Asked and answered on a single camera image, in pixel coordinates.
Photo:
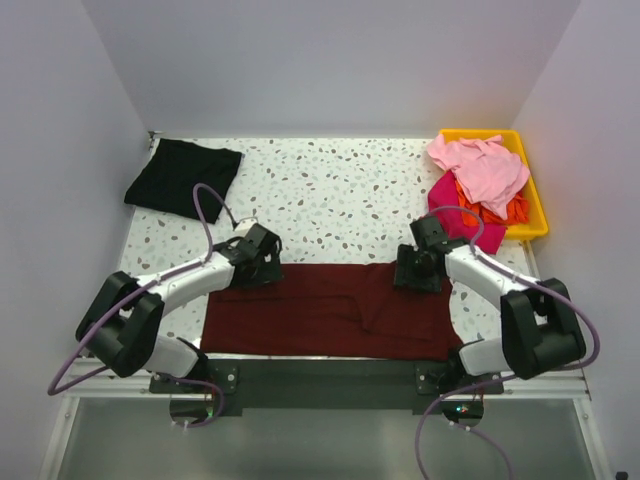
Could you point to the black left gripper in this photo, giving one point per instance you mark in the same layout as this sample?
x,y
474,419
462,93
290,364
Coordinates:
x,y
270,270

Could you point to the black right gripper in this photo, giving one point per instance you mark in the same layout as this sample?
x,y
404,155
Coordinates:
x,y
405,255

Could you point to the dark red t shirt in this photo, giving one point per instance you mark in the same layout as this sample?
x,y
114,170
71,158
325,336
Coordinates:
x,y
344,310

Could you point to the black t shirt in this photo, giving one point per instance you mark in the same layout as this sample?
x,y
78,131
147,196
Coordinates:
x,y
166,183

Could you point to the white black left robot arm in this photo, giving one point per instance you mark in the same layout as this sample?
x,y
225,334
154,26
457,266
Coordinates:
x,y
121,326

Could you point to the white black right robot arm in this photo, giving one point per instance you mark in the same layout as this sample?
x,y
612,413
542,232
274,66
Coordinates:
x,y
539,327

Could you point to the magenta t shirt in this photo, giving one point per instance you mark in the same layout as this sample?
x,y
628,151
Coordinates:
x,y
444,193

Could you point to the pink t shirt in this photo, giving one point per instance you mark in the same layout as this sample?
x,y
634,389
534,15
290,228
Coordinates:
x,y
488,173

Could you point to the yellow plastic bin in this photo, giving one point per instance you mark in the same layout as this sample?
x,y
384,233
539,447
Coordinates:
x,y
537,226

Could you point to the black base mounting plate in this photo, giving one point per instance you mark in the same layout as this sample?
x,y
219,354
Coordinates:
x,y
327,384

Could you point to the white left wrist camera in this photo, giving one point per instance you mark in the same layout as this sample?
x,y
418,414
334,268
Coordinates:
x,y
244,225

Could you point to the aluminium frame rail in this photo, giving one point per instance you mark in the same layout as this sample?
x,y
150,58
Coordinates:
x,y
105,384

